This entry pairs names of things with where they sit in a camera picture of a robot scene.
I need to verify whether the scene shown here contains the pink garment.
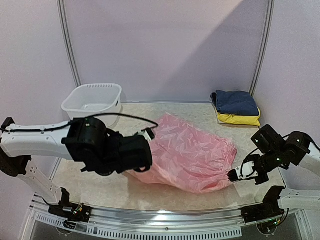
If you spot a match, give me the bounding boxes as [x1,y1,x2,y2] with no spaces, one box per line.
[129,113,237,194]

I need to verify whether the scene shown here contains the navy blue tank top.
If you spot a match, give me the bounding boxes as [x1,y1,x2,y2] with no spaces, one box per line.
[210,90,259,117]

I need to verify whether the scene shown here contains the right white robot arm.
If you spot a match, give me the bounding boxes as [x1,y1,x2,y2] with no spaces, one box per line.
[234,124,320,220]

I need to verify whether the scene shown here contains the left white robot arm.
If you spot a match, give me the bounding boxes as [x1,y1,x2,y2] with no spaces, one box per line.
[0,117,155,217]

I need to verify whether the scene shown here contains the white plastic laundry basket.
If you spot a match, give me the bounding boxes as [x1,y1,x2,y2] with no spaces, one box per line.
[61,83,122,119]

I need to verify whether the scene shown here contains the folded yellow shirt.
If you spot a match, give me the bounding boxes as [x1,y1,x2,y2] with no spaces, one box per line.
[215,109,261,127]

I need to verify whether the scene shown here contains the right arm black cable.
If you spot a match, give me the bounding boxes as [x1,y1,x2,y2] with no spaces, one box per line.
[240,147,261,178]

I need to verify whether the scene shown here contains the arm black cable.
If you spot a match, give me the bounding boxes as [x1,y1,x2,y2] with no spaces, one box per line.
[240,147,261,178]
[0,112,160,133]

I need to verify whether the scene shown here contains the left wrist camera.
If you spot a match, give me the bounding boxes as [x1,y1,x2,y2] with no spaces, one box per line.
[134,128,155,142]

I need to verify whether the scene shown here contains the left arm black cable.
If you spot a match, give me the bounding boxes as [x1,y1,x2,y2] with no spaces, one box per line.
[0,112,160,133]

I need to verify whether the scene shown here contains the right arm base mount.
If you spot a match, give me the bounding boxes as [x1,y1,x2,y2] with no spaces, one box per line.
[240,186,285,223]

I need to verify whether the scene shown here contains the aluminium front rail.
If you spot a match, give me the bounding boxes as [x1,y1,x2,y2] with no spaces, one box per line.
[22,194,312,240]

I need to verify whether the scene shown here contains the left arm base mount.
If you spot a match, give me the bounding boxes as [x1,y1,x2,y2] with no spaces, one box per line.
[48,187,93,223]

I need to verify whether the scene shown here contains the right aluminium frame post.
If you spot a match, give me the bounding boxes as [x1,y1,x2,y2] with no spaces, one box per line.
[249,0,275,97]

